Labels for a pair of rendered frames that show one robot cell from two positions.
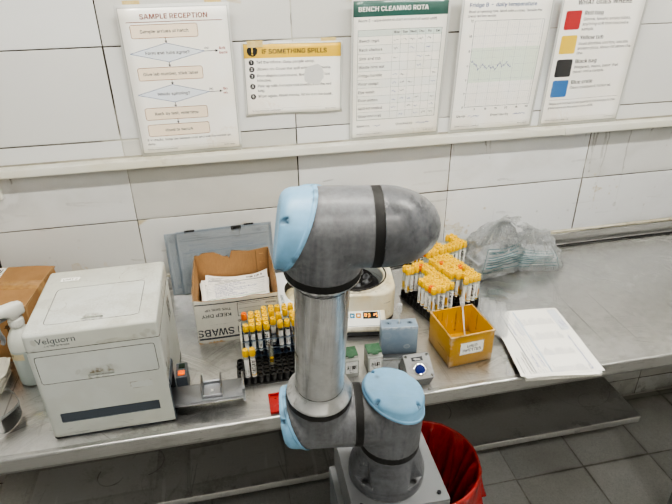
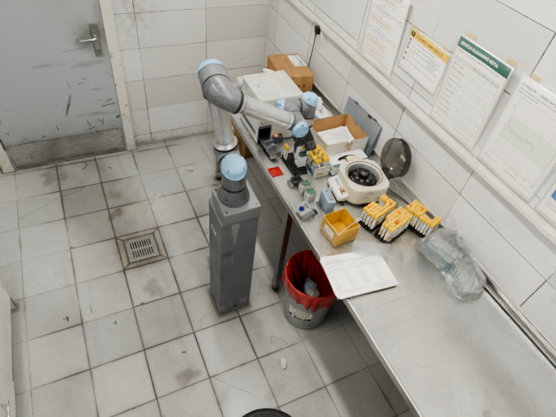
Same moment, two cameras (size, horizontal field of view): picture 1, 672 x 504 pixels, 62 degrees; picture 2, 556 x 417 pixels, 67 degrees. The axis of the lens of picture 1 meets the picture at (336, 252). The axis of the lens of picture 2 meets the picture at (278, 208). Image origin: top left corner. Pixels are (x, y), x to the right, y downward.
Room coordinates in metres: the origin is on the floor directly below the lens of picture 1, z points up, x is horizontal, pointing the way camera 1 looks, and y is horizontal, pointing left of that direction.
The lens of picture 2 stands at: (0.50, -1.54, 2.44)
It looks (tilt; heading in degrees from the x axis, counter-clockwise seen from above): 46 degrees down; 70
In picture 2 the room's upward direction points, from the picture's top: 9 degrees clockwise
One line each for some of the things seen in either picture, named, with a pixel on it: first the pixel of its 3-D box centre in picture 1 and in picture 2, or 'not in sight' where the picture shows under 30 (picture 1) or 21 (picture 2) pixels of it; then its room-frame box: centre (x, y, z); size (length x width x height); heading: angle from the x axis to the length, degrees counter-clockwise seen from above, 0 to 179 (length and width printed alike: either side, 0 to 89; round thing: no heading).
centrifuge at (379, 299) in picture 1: (354, 292); (358, 181); (1.47, -0.06, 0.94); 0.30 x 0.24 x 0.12; 2
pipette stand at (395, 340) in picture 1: (398, 337); (327, 202); (1.26, -0.17, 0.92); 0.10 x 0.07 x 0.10; 93
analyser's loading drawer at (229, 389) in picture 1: (202, 390); (268, 143); (1.06, 0.34, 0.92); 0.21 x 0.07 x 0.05; 101
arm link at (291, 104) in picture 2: not in sight; (289, 109); (1.05, 0.03, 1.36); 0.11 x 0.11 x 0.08; 4
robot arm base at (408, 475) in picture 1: (387, 452); (233, 189); (0.78, -0.10, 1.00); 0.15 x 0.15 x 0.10
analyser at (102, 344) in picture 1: (117, 344); (270, 107); (1.11, 0.54, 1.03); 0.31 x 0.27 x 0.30; 101
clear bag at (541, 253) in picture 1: (535, 244); (467, 274); (1.76, -0.71, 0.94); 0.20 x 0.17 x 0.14; 84
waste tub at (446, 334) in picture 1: (460, 334); (339, 227); (1.26, -0.34, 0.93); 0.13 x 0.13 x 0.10; 16
